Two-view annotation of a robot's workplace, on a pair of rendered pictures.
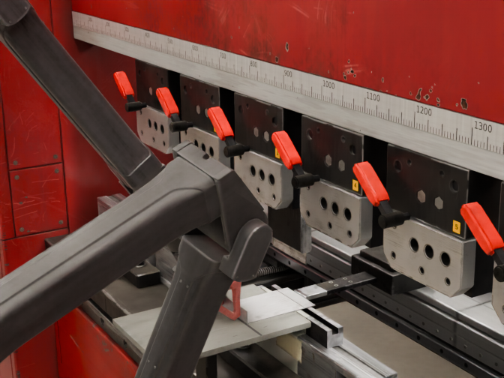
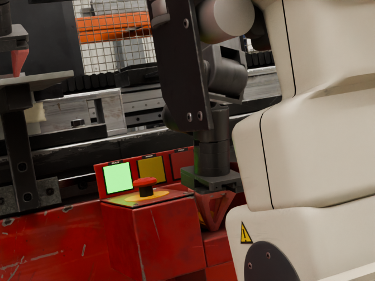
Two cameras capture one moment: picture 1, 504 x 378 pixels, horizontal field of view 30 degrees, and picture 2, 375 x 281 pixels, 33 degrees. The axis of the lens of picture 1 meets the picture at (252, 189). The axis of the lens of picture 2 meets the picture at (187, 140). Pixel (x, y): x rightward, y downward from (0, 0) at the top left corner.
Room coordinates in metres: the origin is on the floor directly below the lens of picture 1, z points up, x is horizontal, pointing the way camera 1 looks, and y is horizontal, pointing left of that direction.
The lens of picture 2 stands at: (0.94, 1.17, 0.91)
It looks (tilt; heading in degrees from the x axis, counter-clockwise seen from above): 3 degrees down; 276
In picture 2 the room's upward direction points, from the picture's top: 9 degrees counter-clockwise
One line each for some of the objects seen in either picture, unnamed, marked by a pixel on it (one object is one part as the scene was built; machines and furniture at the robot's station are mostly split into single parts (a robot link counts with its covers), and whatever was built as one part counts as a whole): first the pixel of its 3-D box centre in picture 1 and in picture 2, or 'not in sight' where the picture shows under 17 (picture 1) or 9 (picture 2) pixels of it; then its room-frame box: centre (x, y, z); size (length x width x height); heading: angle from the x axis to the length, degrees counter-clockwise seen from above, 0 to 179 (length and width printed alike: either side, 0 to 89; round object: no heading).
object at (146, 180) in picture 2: not in sight; (145, 189); (1.13, 0.17, 0.79); 0.04 x 0.04 x 0.04
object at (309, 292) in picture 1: (361, 274); not in sight; (1.52, -0.19, 1.01); 0.26 x 0.12 x 0.05; 120
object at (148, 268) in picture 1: (121, 256); not in sight; (1.93, 0.29, 0.89); 0.30 x 0.05 x 0.03; 30
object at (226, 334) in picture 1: (211, 322); (6, 87); (1.37, 0.07, 1.00); 0.26 x 0.18 x 0.01; 120
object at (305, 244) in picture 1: (289, 227); not in sight; (1.44, -0.06, 1.13); 0.10 x 0.02 x 0.10; 30
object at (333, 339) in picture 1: (300, 314); (12, 97); (1.41, -0.08, 0.99); 0.20 x 0.03 x 0.03; 30
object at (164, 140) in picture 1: (170, 103); not in sight; (1.81, 0.16, 1.26); 0.15 x 0.09 x 0.17; 30
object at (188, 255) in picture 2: not in sight; (174, 208); (1.09, 0.14, 0.75); 0.20 x 0.16 x 0.18; 31
